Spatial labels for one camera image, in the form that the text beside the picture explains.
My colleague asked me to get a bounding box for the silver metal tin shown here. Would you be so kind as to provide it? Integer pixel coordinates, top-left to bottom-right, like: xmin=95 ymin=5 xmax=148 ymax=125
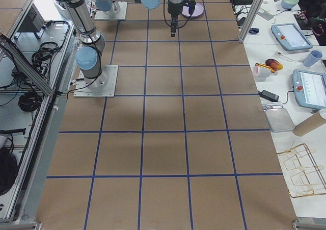
xmin=265 ymin=108 xmax=294 ymax=133

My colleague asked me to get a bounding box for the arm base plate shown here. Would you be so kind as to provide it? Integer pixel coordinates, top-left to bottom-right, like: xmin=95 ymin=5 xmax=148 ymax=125
xmin=93 ymin=0 xmax=127 ymax=21
xmin=73 ymin=65 xmax=119 ymax=98

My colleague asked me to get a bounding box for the pink plastic cup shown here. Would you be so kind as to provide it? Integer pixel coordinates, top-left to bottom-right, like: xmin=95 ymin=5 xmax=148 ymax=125
xmin=252 ymin=66 xmax=271 ymax=78

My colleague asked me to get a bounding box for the grey control box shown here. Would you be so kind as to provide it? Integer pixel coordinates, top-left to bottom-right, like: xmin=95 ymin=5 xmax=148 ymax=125
xmin=17 ymin=4 xmax=45 ymax=39

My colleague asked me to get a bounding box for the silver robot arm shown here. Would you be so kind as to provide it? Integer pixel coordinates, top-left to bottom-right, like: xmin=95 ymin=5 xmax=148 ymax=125
xmin=58 ymin=0 xmax=187 ymax=89
xmin=95 ymin=0 xmax=120 ymax=14

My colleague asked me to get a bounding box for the gold metal cylinder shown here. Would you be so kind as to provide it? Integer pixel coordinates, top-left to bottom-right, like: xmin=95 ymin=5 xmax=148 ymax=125
xmin=255 ymin=63 xmax=276 ymax=73

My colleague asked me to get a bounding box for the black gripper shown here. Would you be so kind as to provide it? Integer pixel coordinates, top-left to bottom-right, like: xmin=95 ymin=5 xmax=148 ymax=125
xmin=168 ymin=1 xmax=180 ymax=37

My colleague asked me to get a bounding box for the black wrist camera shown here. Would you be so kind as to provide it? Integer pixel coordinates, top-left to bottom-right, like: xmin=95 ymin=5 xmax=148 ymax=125
xmin=184 ymin=0 xmax=196 ymax=17

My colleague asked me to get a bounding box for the lilac plate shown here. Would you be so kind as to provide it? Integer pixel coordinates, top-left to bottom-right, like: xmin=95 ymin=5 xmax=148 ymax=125
xmin=181 ymin=3 xmax=204 ymax=18

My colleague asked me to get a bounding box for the black power adapter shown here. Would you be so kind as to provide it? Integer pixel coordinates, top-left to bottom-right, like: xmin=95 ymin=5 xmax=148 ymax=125
xmin=258 ymin=90 xmax=279 ymax=102

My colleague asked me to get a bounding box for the green bowl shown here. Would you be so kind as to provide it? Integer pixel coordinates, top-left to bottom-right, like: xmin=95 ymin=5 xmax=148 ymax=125
xmin=281 ymin=0 xmax=299 ymax=9

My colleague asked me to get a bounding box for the cardboard tube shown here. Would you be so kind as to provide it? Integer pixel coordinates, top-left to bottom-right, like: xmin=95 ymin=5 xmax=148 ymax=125
xmin=293 ymin=109 xmax=325 ymax=136

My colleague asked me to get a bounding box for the lower blue teach pendant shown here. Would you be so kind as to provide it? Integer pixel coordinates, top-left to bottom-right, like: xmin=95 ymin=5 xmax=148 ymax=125
xmin=292 ymin=69 xmax=325 ymax=110

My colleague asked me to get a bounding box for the blue teach pendant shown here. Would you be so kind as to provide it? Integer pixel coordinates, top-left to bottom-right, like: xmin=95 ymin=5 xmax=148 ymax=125
xmin=292 ymin=69 xmax=325 ymax=110
xmin=271 ymin=23 xmax=313 ymax=50

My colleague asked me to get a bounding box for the red orange mango toy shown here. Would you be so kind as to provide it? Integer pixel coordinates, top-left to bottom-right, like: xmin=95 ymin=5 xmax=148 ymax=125
xmin=265 ymin=59 xmax=284 ymax=71

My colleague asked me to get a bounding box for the aluminium frame post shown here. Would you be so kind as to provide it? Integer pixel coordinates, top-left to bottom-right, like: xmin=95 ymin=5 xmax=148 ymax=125
xmin=238 ymin=0 xmax=263 ymax=43

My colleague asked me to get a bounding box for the light blue plastic cup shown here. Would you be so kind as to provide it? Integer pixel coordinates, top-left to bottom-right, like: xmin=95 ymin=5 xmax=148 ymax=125
xmin=303 ymin=50 xmax=323 ymax=67

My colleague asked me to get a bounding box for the upper blue teach pendant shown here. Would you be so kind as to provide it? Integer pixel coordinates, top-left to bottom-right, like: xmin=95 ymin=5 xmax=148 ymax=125
xmin=271 ymin=23 xmax=313 ymax=50

